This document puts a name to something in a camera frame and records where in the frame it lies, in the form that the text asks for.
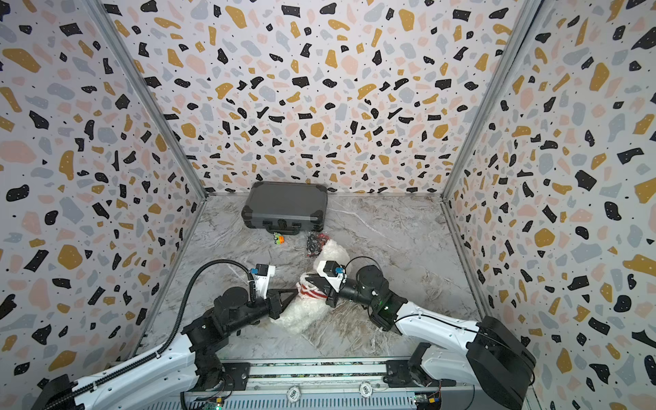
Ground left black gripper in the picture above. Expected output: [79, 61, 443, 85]
[229, 287, 302, 336]

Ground white teddy bear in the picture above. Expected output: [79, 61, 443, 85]
[270, 239, 350, 335]

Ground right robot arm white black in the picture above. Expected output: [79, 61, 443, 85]
[307, 261, 536, 409]

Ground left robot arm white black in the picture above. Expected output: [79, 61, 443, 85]
[33, 287, 298, 409]

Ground small green orange toy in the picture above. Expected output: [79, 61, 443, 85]
[273, 232, 285, 245]

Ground bag of toy bricks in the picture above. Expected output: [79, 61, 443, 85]
[306, 232, 330, 257]

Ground dark grey hard case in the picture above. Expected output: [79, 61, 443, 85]
[241, 181, 328, 236]

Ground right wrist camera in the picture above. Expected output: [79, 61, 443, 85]
[317, 261, 346, 290]

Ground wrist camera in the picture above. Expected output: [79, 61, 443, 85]
[317, 261, 346, 290]
[250, 264, 276, 299]

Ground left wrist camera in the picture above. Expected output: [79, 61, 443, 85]
[250, 264, 276, 299]

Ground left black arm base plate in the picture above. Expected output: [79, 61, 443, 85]
[193, 362, 251, 392]

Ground aluminium mounting rail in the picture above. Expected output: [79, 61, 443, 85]
[127, 356, 534, 410]

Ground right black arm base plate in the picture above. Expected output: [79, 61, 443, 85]
[383, 360, 457, 389]

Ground black corrugated cable conduit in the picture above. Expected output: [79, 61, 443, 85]
[35, 258, 257, 410]

